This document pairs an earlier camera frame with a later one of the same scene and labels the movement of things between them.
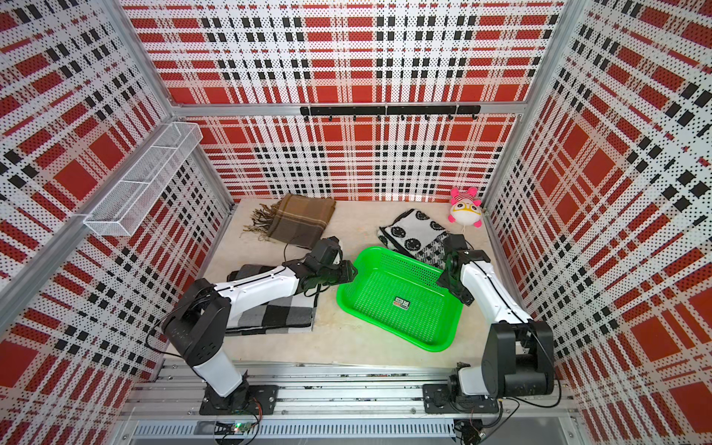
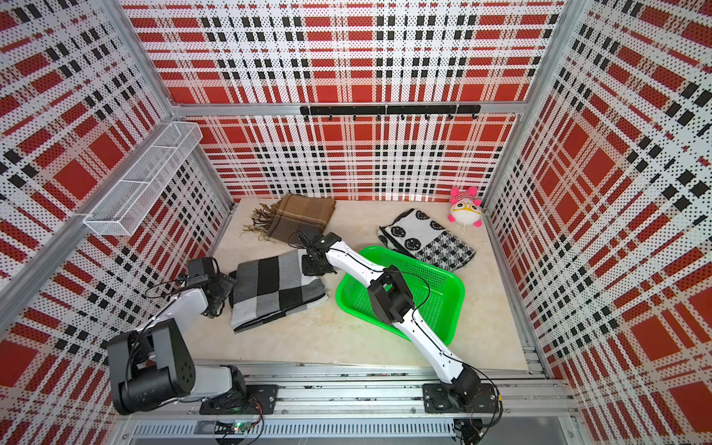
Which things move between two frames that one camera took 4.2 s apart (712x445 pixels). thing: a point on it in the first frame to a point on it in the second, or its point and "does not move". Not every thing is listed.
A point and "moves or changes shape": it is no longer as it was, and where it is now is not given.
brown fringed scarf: (294, 217) does not move
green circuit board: (232, 427) does not move
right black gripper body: (456, 288) to (311, 265)
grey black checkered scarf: (289, 314) moves or changes shape
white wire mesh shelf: (123, 209) does not move
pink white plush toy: (465, 208) does not move
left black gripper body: (336, 273) to (224, 285)
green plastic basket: (400, 297) does not move
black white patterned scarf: (415, 234) does not move
